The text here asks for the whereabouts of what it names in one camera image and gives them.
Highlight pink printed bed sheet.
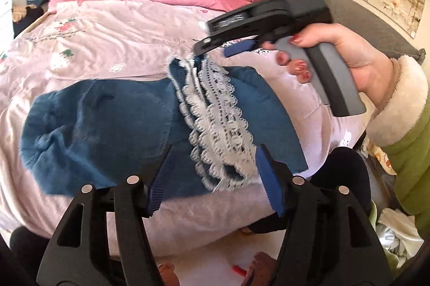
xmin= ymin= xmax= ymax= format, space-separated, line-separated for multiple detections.
xmin=1 ymin=0 xmax=370 ymax=257

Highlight right forearm green sleeve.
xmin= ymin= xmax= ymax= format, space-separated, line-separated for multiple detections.
xmin=367 ymin=55 xmax=429 ymax=239

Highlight right hand red nails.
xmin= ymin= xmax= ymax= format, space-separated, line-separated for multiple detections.
xmin=261 ymin=22 xmax=394 ymax=108

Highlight blue denim pants lace trim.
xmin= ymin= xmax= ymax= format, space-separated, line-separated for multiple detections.
xmin=20 ymin=58 xmax=307 ymax=199

